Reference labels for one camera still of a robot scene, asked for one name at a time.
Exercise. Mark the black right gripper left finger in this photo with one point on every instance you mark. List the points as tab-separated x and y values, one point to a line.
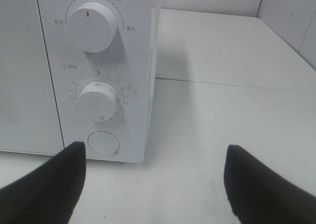
48	194

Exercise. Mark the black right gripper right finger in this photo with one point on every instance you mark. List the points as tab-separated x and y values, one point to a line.
258	195

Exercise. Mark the round white door button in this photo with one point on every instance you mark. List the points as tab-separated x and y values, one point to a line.
103	142

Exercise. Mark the white microwave knob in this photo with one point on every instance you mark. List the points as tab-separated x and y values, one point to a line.
98	101
92	27

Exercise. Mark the white microwave oven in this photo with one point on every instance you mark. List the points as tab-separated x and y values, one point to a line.
128	65

